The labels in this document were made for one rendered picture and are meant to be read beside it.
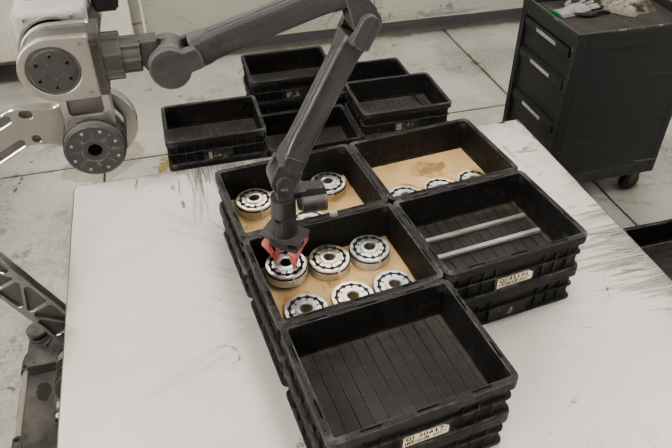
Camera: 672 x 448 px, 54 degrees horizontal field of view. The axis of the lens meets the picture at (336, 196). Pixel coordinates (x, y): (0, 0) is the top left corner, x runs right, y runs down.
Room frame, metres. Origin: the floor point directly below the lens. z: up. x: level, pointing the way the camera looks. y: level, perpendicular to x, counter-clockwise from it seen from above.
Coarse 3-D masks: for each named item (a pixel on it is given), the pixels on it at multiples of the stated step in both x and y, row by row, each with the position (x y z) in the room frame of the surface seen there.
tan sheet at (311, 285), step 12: (348, 252) 1.26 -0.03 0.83; (396, 252) 1.26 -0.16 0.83; (396, 264) 1.22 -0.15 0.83; (264, 276) 1.18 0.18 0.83; (312, 276) 1.18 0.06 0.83; (348, 276) 1.18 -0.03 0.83; (360, 276) 1.18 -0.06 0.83; (372, 276) 1.18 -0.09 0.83; (276, 288) 1.13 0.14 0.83; (288, 288) 1.13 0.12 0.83; (300, 288) 1.13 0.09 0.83; (312, 288) 1.13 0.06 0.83; (324, 288) 1.13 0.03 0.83; (372, 288) 1.13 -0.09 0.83; (276, 300) 1.09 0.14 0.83; (288, 300) 1.09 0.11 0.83
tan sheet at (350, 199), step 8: (344, 176) 1.60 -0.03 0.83; (352, 192) 1.52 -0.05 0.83; (232, 200) 1.48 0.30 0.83; (296, 200) 1.48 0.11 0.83; (336, 200) 1.48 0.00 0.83; (344, 200) 1.48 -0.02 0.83; (352, 200) 1.48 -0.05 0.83; (360, 200) 1.48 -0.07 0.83; (296, 208) 1.45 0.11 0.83; (328, 208) 1.45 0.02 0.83; (336, 208) 1.45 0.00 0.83; (344, 208) 1.45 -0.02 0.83; (240, 216) 1.41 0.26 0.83; (248, 224) 1.38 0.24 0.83; (256, 224) 1.38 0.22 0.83; (264, 224) 1.38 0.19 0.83
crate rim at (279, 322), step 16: (368, 208) 1.32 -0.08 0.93; (304, 224) 1.26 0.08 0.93; (400, 224) 1.26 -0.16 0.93; (416, 240) 1.20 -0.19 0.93; (256, 272) 1.09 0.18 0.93; (400, 288) 1.04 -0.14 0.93; (272, 304) 0.99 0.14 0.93; (336, 304) 0.99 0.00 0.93; (352, 304) 0.99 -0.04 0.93; (288, 320) 0.94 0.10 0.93
